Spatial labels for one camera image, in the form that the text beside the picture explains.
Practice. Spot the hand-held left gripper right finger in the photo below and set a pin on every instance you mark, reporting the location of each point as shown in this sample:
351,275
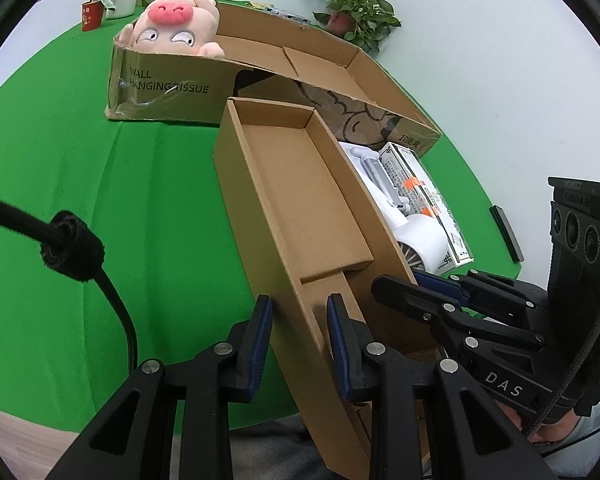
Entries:
337,340

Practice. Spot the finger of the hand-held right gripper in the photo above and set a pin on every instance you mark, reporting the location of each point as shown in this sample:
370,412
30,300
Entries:
405,300
440,285

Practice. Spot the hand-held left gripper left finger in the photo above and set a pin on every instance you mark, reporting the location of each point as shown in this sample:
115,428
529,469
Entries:
261,330

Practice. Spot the white hair dryer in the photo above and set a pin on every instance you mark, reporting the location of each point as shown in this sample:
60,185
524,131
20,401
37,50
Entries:
425,235

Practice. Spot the green and white printed box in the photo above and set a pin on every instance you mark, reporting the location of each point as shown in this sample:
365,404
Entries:
430,180

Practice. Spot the long narrow cardboard box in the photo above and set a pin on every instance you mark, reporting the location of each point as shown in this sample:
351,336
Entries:
290,185

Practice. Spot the large shallow cardboard box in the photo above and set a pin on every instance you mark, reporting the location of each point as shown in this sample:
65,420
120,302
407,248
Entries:
170,95

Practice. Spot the pink pig plush toy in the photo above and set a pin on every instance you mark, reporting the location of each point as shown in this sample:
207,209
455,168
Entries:
170,30

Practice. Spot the person's right forearm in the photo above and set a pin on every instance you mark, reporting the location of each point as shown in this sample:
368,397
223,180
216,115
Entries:
592,442

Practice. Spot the person's right hand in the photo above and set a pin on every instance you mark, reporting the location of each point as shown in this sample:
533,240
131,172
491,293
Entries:
555,427

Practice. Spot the black phone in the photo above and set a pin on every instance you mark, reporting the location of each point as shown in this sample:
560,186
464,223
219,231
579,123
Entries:
507,235

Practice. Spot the person's grey clothing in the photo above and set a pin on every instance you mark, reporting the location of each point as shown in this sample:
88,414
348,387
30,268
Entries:
270,450

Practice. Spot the green tablecloth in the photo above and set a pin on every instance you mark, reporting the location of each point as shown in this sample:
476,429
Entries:
80,135

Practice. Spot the potted plant terracotta pot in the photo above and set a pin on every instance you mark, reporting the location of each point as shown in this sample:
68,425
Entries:
360,10

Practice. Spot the small printed packets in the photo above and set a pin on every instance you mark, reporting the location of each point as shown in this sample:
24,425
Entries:
280,12

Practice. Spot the red card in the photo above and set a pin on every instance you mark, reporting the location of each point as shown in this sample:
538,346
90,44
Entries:
92,16

